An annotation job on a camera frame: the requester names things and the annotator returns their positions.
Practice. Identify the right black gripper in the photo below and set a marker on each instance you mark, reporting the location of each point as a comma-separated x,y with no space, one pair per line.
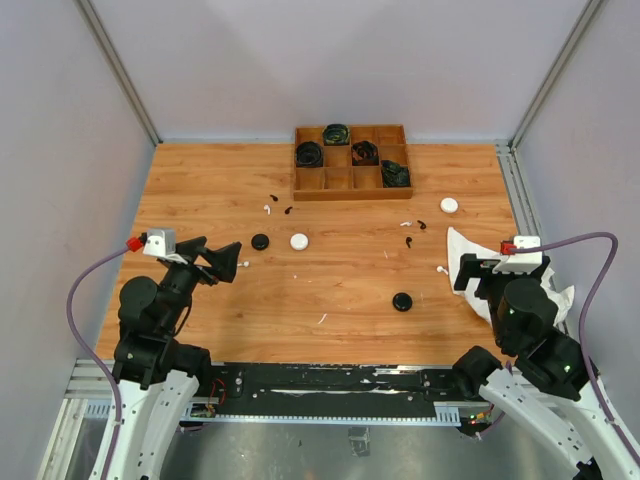
471,266

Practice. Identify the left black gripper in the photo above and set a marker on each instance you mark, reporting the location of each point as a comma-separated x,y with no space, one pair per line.
223,261

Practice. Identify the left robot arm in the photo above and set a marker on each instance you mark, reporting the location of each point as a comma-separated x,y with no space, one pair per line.
154,376

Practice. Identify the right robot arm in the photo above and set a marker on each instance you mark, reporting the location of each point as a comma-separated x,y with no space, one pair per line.
552,396

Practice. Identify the white charging case right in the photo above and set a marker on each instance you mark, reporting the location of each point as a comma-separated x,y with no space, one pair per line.
449,205

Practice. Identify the white charging case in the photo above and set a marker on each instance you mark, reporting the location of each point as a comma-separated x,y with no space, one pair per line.
449,205
299,241

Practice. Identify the white charging case centre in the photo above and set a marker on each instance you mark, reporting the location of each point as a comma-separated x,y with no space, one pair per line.
299,241

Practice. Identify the crumpled white cloth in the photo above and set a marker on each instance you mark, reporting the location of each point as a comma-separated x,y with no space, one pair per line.
457,245

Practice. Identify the wooden compartment tray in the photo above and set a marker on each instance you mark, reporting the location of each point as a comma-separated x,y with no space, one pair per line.
351,162

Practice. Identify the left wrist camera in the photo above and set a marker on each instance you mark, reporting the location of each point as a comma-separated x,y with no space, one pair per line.
160,242

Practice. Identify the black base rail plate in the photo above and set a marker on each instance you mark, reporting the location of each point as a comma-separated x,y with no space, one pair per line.
327,392

